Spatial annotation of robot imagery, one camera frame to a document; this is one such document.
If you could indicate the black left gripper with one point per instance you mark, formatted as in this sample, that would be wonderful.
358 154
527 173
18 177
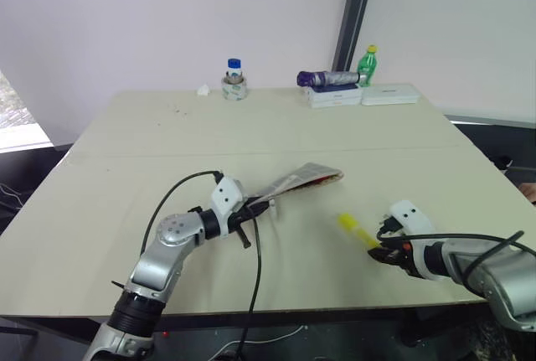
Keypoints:
240 216

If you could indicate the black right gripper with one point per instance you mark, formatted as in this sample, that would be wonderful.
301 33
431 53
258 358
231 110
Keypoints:
398 248

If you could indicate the yellow highlighter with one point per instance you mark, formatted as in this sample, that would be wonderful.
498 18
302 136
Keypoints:
356 229

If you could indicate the grid pattern zip pouch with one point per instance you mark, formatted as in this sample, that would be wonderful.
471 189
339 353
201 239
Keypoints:
301 176

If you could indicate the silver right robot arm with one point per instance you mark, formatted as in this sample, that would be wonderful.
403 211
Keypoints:
486 271

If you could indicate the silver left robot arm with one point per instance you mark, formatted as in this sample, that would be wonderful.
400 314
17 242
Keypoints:
161 260

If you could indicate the roll of clear tape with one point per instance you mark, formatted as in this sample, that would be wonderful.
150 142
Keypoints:
234 89

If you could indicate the crumpled white tissue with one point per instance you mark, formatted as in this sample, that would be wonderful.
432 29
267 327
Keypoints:
204 90

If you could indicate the blue capped small bottle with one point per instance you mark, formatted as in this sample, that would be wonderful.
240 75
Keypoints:
233 70

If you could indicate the white box dark blue stripe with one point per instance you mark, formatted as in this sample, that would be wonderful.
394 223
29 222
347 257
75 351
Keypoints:
335 92

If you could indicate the flat white case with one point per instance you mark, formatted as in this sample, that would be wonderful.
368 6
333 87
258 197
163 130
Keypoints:
389 94

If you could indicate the purple folded umbrella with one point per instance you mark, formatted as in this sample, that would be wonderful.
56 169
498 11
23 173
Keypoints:
326 78

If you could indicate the green bottle yellow cap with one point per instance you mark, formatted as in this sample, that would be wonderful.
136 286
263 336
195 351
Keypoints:
367 65

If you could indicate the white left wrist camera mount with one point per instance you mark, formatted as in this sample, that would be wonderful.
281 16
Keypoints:
224 197

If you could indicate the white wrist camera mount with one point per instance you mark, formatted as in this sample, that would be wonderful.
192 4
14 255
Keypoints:
224 197
412 218

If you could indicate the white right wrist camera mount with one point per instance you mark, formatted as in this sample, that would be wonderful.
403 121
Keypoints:
412 218

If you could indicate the dark grey window post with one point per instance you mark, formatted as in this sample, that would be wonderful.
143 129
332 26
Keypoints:
354 13

